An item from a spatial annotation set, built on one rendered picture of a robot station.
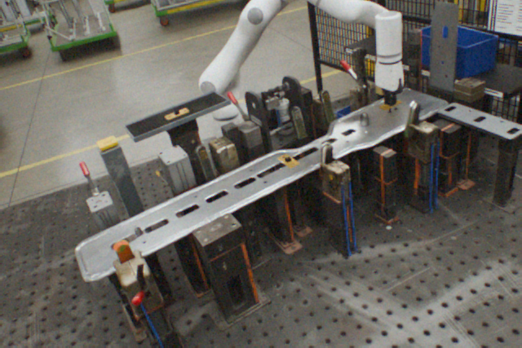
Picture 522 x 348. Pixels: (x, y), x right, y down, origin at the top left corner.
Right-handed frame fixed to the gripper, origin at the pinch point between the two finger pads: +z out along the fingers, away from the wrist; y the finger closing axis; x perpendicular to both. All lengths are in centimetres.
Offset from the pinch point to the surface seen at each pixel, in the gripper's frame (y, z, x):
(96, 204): -16, -1, -107
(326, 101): -14.2, -1.8, -18.4
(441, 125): 18.0, 7.4, 6.4
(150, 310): 23, 11, -106
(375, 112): -4.1, 5.3, -3.6
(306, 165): 6.0, 5.2, -43.8
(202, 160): -13, -2, -72
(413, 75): -15.2, 4.6, 28.8
